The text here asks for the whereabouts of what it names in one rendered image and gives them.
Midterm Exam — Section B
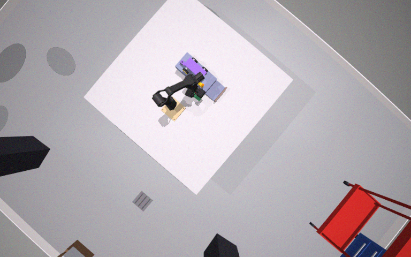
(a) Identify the purple trolley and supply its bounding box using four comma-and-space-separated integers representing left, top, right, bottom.
180, 57, 208, 76

